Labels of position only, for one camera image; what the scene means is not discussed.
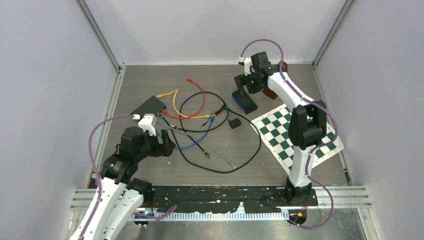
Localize long black cable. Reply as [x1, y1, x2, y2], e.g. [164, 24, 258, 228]
[158, 91, 263, 175]

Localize purple cable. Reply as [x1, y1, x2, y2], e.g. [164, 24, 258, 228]
[77, 114, 178, 240]
[239, 38, 339, 230]

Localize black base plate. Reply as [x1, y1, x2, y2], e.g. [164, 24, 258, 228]
[141, 185, 318, 214]

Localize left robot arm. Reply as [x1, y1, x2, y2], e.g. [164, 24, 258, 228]
[70, 126, 176, 240]

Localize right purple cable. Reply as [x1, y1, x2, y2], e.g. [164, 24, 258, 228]
[239, 38, 339, 230]

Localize dark grey network switch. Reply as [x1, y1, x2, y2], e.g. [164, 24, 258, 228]
[131, 96, 167, 118]

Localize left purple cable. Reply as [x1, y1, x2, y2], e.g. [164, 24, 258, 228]
[77, 114, 178, 240]

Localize green white chessboard mat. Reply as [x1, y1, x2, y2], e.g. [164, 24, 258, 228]
[251, 104, 344, 174]

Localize blue ethernet cable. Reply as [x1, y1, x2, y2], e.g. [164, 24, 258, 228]
[155, 115, 216, 151]

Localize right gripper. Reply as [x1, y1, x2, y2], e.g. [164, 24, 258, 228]
[233, 70, 266, 100]

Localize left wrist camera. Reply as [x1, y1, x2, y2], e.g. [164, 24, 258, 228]
[132, 113, 157, 136]

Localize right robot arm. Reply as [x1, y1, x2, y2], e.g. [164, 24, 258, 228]
[232, 51, 328, 205]

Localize brown metronome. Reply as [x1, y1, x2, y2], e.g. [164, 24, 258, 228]
[262, 61, 288, 100]

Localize yellow ethernet cable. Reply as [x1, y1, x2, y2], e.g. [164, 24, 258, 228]
[156, 88, 213, 119]

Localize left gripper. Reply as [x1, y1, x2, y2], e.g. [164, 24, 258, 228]
[135, 128, 175, 161]

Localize small black blue switch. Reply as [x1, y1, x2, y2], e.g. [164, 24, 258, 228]
[231, 90, 258, 115]

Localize black power adapter with cord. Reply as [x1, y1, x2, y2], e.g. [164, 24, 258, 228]
[202, 105, 242, 130]

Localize red ethernet cable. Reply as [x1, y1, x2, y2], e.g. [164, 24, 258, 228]
[161, 77, 207, 120]

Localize black ethernet cable teal boot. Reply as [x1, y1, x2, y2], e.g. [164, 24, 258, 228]
[170, 125, 211, 159]

